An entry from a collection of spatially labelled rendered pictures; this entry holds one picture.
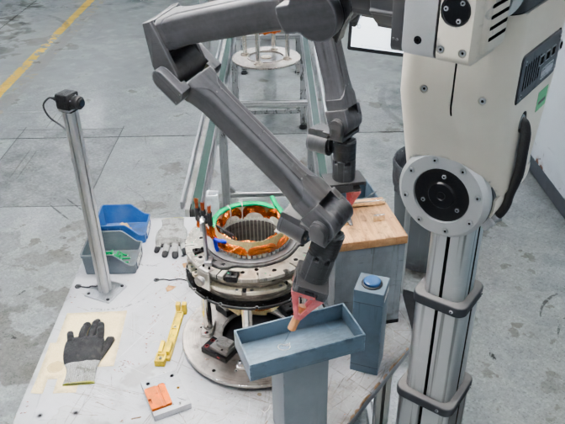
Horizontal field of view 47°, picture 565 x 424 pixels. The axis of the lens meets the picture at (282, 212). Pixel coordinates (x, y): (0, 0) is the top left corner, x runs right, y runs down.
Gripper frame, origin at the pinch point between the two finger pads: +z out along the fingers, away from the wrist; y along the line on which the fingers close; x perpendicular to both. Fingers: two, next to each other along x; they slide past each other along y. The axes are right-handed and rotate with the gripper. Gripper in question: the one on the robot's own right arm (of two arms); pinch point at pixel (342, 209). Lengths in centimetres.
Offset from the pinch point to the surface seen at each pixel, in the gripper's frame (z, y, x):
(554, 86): 44, -181, -178
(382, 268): 12.6, -7.9, 11.2
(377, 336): 19.1, -0.7, 28.8
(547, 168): 90, -178, -165
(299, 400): 19, 22, 44
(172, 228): 28, 44, -48
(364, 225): 2.8, -4.6, 4.7
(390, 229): 2.8, -10.4, 8.2
